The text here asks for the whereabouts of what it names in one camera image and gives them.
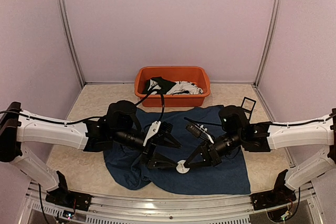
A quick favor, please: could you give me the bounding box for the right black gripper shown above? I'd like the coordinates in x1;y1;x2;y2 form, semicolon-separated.
184;130;243;167

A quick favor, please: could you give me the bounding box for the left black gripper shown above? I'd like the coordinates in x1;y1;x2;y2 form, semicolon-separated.
112;128;183;168

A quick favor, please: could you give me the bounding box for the dark blue t-shirt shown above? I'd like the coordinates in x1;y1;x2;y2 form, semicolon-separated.
103;105;250;195

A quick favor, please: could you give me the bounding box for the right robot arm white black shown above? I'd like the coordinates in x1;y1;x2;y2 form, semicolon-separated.
176;105;335;205

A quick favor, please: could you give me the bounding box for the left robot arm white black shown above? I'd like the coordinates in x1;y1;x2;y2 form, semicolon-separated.
1;100;181;206

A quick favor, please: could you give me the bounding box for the black and white garment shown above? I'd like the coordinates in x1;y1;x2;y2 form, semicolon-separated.
142;77;204;95

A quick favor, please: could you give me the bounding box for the black square display box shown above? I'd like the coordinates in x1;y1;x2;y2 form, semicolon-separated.
241;97;257;121

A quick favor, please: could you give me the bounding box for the orange plastic tub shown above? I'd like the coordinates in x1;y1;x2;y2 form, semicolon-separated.
134;66;211;108

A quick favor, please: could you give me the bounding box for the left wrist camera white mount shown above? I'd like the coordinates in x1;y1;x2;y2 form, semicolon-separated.
142;121;173;147

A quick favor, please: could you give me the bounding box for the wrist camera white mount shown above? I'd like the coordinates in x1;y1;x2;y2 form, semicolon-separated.
142;121;173;147
185;122;214;144

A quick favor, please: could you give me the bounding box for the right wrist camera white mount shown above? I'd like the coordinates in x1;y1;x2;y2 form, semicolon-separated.
185;122;214;144

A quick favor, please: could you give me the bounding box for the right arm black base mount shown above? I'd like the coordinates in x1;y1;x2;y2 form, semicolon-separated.
250;190;297;210

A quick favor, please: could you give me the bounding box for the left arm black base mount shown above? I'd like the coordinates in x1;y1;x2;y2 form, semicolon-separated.
46;191;92;211

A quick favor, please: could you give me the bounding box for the right aluminium corner post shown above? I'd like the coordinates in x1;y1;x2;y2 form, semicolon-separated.
254;0;281;89

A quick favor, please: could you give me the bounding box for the aluminium corner post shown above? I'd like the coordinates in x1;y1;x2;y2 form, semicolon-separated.
57;0;86;88
254;0;281;89

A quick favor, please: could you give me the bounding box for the left aluminium corner post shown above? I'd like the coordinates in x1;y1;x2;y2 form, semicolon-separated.
57;0;86;88

